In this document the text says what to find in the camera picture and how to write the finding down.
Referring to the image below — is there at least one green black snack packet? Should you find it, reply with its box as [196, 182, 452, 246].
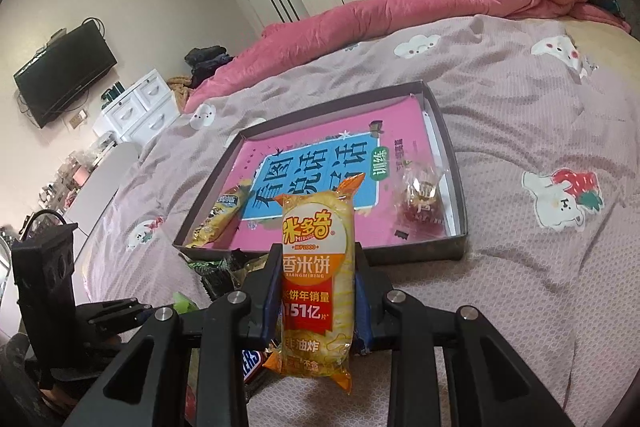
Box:
[181, 251, 266, 301]

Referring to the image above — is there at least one orange rice cracker packet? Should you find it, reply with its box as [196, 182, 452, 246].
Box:
[266, 173, 364, 392]

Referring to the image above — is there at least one Snickers bar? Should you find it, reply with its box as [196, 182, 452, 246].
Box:
[242, 350, 267, 385]

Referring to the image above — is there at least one yellow cow candy bar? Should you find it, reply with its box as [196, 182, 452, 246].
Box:
[186, 179, 252, 248]

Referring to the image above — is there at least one grey shallow box tray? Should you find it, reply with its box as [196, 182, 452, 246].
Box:
[174, 81, 468, 265]

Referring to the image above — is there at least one clear wrapped red snack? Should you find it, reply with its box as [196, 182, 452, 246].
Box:
[394, 160, 445, 229]

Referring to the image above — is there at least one white drawer cabinet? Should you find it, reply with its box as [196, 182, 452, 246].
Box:
[92, 69, 180, 147]

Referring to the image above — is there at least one dark clothes pile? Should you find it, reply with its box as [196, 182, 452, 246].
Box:
[184, 46, 233, 89]

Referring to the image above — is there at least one lilac patterned bed sheet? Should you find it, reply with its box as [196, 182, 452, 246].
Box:
[82, 15, 639, 426]

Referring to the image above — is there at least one black television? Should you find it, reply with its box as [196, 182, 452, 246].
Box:
[14, 20, 117, 128]

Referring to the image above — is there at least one pink quilt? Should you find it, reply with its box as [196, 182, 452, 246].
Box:
[184, 0, 630, 113]

